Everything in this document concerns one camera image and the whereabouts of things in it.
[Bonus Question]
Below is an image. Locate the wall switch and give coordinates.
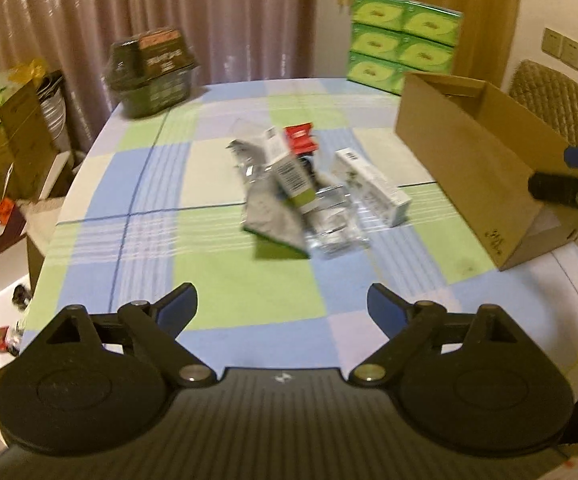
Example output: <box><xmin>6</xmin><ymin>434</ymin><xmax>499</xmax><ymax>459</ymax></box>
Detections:
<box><xmin>560</xmin><ymin>35</ymin><xmax>578</xmax><ymax>71</ymax></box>
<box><xmin>541</xmin><ymin>27</ymin><xmax>564</xmax><ymax>60</ymax></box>

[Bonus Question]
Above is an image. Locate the clear plastic bag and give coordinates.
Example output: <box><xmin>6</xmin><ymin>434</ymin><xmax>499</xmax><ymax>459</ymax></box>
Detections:
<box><xmin>226</xmin><ymin>120</ymin><xmax>276</xmax><ymax>192</ymax></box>

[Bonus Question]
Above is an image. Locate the steel pot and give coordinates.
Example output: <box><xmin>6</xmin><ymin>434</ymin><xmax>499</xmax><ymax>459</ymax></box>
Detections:
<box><xmin>38</xmin><ymin>74</ymin><xmax>73</xmax><ymax>153</ymax></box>

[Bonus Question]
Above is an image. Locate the golden curtain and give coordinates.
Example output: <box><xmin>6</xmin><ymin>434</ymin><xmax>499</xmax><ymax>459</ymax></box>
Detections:
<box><xmin>405</xmin><ymin>0</ymin><xmax>524</xmax><ymax>92</ymax></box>

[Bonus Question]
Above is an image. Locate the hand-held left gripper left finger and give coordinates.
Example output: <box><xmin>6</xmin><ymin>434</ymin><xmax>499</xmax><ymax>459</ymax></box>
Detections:
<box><xmin>24</xmin><ymin>282</ymin><xmax>214</xmax><ymax>388</ymax></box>

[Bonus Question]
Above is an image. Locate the pink-brown curtain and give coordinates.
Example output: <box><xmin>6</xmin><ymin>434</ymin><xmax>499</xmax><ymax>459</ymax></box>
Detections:
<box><xmin>0</xmin><ymin>0</ymin><xmax>318</xmax><ymax>153</ymax></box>

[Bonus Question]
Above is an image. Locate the stack of green tissue packs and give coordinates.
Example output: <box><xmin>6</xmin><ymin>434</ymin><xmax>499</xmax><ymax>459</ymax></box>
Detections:
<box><xmin>346</xmin><ymin>0</ymin><xmax>464</xmax><ymax>96</ymax></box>

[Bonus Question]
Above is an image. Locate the plaid tablecloth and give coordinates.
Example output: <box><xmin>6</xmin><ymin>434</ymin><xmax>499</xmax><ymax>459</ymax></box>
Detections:
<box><xmin>21</xmin><ymin>77</ymin><xmax>578</xmax><ymax>361</ymax></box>

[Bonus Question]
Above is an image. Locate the brown storage carton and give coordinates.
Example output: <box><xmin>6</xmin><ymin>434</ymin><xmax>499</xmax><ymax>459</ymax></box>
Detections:
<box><xmin>0</xmin><ymin>80</ymin><xmax>60</xmax><ymax>133</ymax></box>
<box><xmin>0</xmin><ymin>122</ymin><xmax>66</xmax><ymax>202</ymax></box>

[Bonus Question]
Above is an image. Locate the red sachet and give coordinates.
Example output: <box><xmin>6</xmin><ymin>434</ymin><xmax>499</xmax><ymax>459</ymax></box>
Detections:
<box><xmin>284</xmin><ymin>122</ymin><xmax>318</xmax><ymax>157</ymax></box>

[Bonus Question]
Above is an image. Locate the clear plastic box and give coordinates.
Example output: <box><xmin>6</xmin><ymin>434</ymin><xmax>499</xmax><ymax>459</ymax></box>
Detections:
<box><xmin>304</xmin><ymin>185</ymin><xmax>370</xmax><ymax>260</ymax></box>

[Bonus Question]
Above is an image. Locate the white rectangular box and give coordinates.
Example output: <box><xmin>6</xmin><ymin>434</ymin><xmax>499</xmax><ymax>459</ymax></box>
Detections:
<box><xmin>331</xmin><ymin>148</ymin><xmax>413</xmax><ymax>227</ymax></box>

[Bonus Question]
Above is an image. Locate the dark green lidded container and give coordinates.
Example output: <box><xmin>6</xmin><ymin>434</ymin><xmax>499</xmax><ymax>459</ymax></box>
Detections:
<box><xmin>106</xmin><ymin>27</ymin><xmax>200</xmax><ymax>120</ymax></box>

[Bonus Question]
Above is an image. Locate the brown cardboard box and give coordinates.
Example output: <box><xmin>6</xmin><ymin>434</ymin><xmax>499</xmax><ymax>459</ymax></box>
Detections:
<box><xmin>395</xmin><ymin>71</ymin><xmax>578</xmax><ymax>272</ymax></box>

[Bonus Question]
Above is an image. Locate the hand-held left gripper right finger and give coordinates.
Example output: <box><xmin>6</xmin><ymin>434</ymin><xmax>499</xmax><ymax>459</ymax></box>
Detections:
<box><xmin>349</xmin><ymin>282</ymin><xmax>544</xmax><ymax>386</ymax></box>

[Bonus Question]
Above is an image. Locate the yellow plastic bag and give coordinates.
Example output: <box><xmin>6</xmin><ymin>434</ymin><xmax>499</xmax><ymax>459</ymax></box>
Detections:
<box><xmin>11</xmin><ymin>59</ymin><xmax>50</xmax><ymax>84</ymax></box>

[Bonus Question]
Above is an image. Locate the white and green carton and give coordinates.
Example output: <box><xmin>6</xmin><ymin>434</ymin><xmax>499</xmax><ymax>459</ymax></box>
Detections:
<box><xmin>263</xmin><ymin>127</ymin><xmax>320</xmax><ymax>213</ymax></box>

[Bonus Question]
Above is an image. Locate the silver foil pouch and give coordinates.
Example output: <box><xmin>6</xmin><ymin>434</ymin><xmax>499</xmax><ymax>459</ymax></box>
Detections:
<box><xmin>241</xmin><ymin>180</ymin><xmax>310</xmax><ymax>256</ymax></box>

